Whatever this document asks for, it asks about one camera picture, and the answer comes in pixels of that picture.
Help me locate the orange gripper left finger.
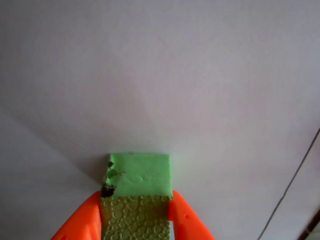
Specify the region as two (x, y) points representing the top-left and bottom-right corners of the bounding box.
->
(49, 191), (105, 240)

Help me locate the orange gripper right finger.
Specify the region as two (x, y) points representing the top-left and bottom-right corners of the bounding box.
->
(168, 190), (216, 240)

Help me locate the white paper sheet with drawn frame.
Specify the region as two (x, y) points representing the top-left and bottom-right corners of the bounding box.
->
(0, 0), (320, 240)

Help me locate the green textured foam cube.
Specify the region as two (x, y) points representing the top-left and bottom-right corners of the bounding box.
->
(99, 152), (175, 240)

